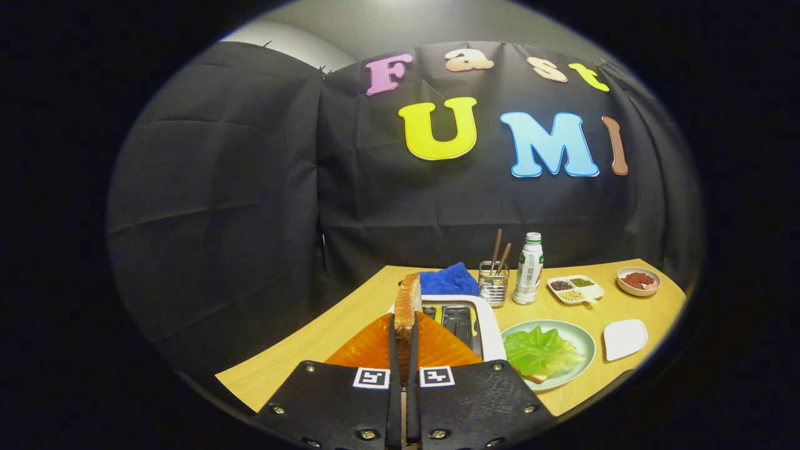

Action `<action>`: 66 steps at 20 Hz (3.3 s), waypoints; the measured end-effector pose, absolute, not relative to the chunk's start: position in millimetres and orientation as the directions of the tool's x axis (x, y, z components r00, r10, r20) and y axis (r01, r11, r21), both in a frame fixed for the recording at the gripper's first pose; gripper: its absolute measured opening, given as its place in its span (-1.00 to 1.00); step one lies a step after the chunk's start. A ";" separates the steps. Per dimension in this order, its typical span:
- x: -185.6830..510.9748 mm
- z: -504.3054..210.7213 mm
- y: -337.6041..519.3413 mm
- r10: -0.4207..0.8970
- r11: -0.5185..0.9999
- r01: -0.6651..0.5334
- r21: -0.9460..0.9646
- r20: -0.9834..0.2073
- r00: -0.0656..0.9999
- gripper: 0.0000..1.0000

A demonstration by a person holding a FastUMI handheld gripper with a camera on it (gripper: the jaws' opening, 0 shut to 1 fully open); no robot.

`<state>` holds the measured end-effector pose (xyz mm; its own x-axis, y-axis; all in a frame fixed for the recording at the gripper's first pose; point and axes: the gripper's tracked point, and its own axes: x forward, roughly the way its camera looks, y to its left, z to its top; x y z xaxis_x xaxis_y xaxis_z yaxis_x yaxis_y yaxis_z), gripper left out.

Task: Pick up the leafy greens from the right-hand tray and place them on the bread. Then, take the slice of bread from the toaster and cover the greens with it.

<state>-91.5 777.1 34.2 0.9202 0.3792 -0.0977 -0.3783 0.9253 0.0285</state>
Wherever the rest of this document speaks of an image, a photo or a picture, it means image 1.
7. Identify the metal wire utensil holder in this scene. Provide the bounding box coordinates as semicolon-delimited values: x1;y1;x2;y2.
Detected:
478;261;510;308

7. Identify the white divided dish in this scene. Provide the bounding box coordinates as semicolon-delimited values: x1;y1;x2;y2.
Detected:
547;275;606;306

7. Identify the toasted bread slice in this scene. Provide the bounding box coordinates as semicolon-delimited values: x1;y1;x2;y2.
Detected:
394;272;423;388

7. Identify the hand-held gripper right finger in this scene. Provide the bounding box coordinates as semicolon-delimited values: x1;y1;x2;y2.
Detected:
405;310;557;450

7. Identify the white toaster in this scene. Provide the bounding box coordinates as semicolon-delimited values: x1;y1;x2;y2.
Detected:
387;294;507;363

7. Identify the black backdrop cloth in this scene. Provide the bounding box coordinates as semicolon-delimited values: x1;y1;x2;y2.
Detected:
105;41;704;376

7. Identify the pale green plate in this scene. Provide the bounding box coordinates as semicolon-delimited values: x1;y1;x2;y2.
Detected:
500;319;597;392

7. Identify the white square plate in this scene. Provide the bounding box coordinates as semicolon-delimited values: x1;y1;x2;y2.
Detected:
603;319;649;362

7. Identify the white bottle green label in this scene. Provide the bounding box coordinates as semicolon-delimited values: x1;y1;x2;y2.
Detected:
512;232;544;306

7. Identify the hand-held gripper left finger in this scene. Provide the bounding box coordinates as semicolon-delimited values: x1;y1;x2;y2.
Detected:
252;312;404;450

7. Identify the white round meat plate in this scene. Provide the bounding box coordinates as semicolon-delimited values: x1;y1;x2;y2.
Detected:
616;266;661;297

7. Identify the green lettuce leaf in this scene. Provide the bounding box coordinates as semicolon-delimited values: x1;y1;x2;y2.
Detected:
504;326;587;378

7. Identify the blue oven mitt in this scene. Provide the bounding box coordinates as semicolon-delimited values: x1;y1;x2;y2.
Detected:
419;262;481;296

